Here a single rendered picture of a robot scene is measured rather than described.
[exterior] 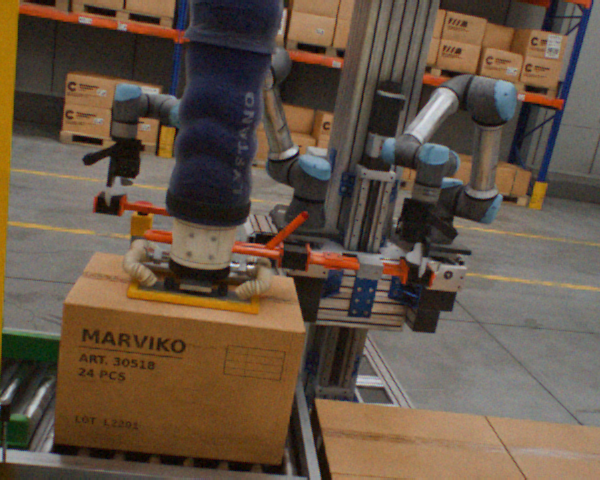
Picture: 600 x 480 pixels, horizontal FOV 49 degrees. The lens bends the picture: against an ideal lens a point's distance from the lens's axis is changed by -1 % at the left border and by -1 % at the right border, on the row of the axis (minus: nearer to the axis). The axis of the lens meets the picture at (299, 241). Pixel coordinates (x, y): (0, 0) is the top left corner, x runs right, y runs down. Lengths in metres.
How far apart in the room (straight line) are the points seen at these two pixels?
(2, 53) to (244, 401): 1.00
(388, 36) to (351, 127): 0.35
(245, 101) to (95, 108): 7.36
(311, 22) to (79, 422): 7.63
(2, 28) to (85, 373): 0.86
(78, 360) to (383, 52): 1.50
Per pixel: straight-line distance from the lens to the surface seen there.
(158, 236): 1.80
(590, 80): 12.12
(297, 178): 2.31
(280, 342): 1.70
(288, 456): 1.92
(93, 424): 1.84
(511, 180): 10.23
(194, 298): 1.73
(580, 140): 12.19
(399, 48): 2.50
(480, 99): 2.20
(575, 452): 2.40
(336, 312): 2.44
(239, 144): 1.67
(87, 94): 8.96
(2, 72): 1.35
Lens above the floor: 1.62
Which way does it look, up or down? 16 degrees down
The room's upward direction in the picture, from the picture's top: 10 degrees clockwise
